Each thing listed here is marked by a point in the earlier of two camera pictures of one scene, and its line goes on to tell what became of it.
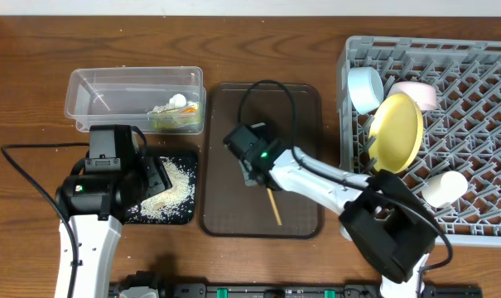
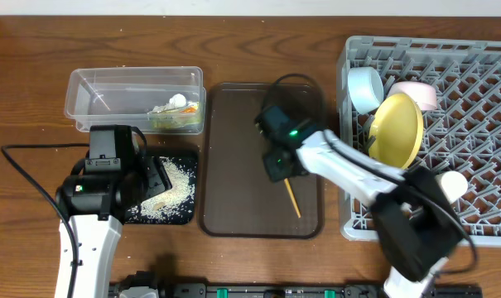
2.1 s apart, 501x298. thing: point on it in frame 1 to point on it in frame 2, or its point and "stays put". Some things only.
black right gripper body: x=247 y=170 to x=277 y=167
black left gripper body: x=157 y=176 stays put
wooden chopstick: x=276 y=213 to x=292 y=197
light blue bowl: x=366 y=88 stays put
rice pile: x=175 y=204 stays put
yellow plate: x=396 y=135 stays put
